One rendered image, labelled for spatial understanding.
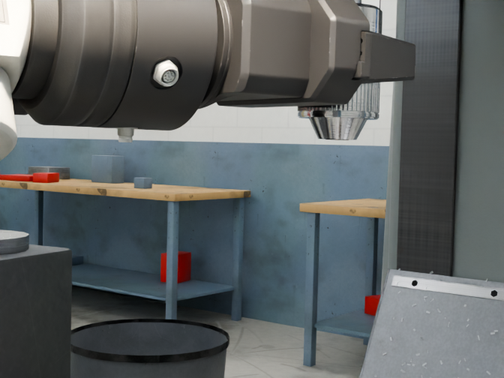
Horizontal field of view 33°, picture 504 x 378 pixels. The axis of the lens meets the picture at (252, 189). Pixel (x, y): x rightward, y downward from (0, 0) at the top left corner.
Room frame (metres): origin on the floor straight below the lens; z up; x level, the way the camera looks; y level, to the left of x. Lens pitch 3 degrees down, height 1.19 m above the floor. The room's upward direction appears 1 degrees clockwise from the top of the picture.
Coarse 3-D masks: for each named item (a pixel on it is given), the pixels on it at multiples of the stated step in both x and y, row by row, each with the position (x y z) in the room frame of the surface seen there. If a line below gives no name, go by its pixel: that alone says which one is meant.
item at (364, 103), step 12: (372, 24) 0.48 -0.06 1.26; (372, 84) 0.48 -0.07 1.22; (360, 96) 0.47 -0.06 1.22; (372, 96) 0.48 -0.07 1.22; (300, 108) 0.49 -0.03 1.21; (312, 108) 0.48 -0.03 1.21; (324, 108) 0.47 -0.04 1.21; (336, 108) 0.47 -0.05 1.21; (348, 108) 0.47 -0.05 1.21; (360, 108) 0.47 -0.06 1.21; (372, 108) 0.48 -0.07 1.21
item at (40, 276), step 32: (0, 256) 0.70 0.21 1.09; (32, 256) 0.73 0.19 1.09; (64, 256) 0.76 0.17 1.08; (0, 288) 0.69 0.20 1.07; (32, 288) 0.73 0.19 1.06; (64, 288) 0.76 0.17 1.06; (0, 320) 0.69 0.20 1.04; (32, 320) 0.73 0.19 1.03; (64, 320) 0.76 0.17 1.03; (0, 352) 0.69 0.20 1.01; (32, 352) 0.73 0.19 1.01; (64, 352) 0.76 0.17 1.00
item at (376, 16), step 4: (360, 4) 0.47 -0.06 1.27; (364, 4) 0.47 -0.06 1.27; (368, 4) 0.48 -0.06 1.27; (360, 8) 0.47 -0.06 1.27; (364, 8) 0.47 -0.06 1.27; (368, 8) 0.47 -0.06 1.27; (372, 8) 0.48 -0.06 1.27; (376, 8) 0.48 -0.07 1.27; (364, 12) 0.47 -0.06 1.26; (368, 12) 0.47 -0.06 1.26; (372, 12) 0.48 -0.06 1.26; (376, 12) 0.48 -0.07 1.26; (380, 12) 0.48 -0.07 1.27; (368, 16) 0.47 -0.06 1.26; (372, 16) 0.48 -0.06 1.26; (376, 16) 0.48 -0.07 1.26; (380, 16) 0.48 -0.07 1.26; (368, 20) 0.47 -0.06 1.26; (372, 20) 0.48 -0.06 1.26; (376, 20) 0.48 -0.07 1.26; (380, 20) 0.48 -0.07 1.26; (380, 24) 0.48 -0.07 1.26
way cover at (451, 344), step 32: (384, 288) 0.87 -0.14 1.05; (416, 288) 0.85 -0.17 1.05; (448, 288) 0.83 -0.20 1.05; (480, 288) 0.82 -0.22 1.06; (384, 320) 0.85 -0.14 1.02; (416, 320) 0.84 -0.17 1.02; (448, 320) 0.82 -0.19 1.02; (480, 320) 0.80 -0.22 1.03; (384, 352) 0.84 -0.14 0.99; (416, 352) 0.82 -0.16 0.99; (448, 352) 0.80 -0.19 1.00; (480, 352) 0.79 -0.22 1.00
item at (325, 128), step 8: (312, 120) 0.49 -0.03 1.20; (320, 120) 0.48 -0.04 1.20; (328, 120) 0.48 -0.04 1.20; (336, 120) 0.48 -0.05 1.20; (344, 120) 0.48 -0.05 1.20; (352, 120) 0.48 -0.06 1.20; (360, 120) 0.48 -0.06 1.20; (320, 128) 0.48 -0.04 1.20; (328, 128) 0.48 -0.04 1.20; (336, 128) 0.48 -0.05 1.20; (344, 128) 0.48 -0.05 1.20; (352, 128) 0.48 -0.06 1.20; (360, 128) 0.49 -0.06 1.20; (320, 136) 0.49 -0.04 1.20; (328, 136) 0.48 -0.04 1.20; (336, 136) 0.48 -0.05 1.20; (344, 136) 0.48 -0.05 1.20; (352, 136) 0.48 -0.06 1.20
